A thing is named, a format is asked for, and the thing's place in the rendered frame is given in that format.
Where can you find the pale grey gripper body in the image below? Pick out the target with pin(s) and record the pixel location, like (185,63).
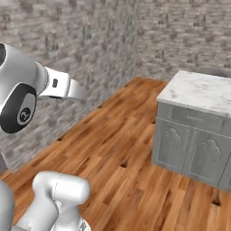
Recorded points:
(76,90)

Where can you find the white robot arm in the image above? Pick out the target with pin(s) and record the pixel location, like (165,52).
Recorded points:
(21,75)

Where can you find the grey carved cabinet door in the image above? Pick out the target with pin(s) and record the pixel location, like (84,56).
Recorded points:
(227,180)
(171,145)
(207,159)

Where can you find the grey island cabinet marble top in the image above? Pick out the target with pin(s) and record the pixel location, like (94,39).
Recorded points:
(198,90)

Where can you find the grey drawer front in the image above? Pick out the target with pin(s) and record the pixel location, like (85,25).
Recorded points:
(195,118)

